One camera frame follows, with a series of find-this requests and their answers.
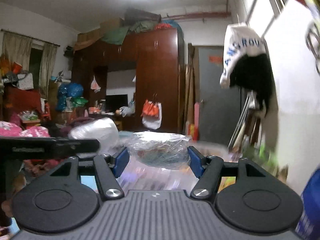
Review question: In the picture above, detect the red covered cabinet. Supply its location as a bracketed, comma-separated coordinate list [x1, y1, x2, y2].
[3, 86, 43, 121]

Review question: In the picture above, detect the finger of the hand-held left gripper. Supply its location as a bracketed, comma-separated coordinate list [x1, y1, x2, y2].
[56, 138, 101, 155]

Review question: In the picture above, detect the blue tote bag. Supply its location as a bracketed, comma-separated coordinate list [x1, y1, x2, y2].
[294, 166, 320, 240]

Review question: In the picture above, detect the black monitor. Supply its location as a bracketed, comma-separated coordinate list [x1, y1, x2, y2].
[105, 94, 129, 113]

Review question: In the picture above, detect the white black hanging jacket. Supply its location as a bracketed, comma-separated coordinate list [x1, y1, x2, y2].
[219, 23, 277, 118]

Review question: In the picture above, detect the orange white hanging bag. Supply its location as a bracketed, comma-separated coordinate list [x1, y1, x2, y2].
[141, 98, 163, 130]

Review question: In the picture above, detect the beige curtain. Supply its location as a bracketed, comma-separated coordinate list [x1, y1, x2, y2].
[1, 31, 58, 98]

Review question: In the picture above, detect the clear bag with mixed content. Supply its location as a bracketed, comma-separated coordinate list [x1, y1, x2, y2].
[126, 131, 192, 171]

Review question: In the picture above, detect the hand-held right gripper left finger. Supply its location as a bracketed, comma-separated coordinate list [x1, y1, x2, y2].
[47, 146, 130, 201]

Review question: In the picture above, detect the brown wooden wardrobe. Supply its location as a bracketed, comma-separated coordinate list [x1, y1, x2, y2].
[72, 27, 186, 133]

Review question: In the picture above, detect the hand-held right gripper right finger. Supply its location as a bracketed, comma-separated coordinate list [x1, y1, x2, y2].
[187, 146, 273, 200]

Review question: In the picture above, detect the coiled cable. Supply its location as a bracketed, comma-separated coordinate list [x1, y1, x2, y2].
[305, 19, 320, 76]

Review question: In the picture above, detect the pink floral blanket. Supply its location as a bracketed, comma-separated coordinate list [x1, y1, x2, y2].
[0, 120, 51, 138]

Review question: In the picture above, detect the cardboard box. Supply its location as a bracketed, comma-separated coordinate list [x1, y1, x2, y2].
[76, 17, 125, 43]

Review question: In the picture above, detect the blue plastic bag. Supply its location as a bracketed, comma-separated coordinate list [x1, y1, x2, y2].
[55, 82, 84, 112]

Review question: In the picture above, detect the grey door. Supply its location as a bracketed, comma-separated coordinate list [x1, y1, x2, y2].
[193, 45, 247, 143]

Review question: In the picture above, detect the printed gift bag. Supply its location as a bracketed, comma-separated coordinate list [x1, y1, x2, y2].
[16, 72, 34, 91]

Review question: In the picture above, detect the small hanging plastic bag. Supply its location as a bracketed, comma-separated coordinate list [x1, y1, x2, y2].
[90, 76, 101, 93]

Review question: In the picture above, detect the green cloth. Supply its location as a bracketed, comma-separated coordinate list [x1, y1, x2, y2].
[101, 21, 161, 46]

